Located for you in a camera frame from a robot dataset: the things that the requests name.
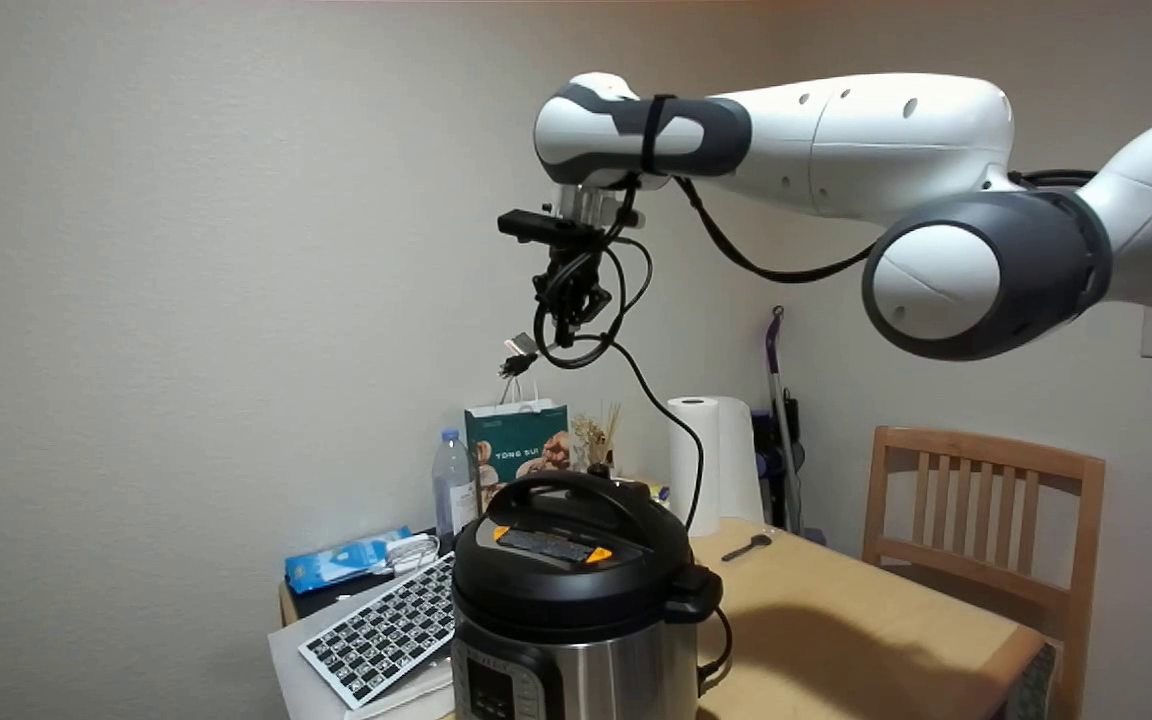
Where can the black spoon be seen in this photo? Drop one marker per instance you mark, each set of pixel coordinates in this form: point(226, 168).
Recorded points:
point(749, 545)

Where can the wooden chair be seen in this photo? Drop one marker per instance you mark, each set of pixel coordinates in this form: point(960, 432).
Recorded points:
point(997, 522)

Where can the green paper gift bag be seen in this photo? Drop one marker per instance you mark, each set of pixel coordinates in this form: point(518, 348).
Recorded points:
point(511, 440)

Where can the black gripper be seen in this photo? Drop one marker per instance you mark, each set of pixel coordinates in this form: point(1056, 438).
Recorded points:
point(568, 284)

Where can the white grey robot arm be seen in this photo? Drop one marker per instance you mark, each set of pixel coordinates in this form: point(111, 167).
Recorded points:
point(966, 257)

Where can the clear plastic water bottle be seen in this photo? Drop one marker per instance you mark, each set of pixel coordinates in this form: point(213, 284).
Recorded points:
point(452, 484)

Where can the blue wipes packet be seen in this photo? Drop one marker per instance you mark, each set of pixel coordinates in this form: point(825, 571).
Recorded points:
point(355, 566)

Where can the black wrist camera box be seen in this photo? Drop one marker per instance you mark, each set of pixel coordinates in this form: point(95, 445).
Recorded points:
point(541, 230)

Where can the black steel pressure cooker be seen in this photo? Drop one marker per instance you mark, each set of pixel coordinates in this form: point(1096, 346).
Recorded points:
point(576, 601)

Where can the white paper towel roll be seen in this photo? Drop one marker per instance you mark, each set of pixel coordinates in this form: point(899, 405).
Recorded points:
point(713, 460)

